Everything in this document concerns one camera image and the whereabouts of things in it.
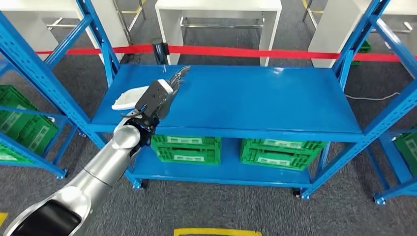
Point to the blue metal shelf rack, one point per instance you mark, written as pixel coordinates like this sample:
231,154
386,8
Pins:
400,189
244,97
39,159

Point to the yellow floor tape square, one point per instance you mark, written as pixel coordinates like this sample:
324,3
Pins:
2,219
215,232

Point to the red barrier belt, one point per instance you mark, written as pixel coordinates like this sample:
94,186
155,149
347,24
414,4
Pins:
228,51

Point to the black barrier belt post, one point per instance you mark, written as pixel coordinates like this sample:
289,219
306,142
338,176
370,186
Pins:
159,50

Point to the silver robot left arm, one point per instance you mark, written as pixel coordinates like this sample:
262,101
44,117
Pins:
104,166

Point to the white curved plastic part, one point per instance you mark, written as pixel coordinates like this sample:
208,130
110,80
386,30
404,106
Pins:
125,99

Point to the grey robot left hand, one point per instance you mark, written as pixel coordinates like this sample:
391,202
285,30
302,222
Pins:
156,101

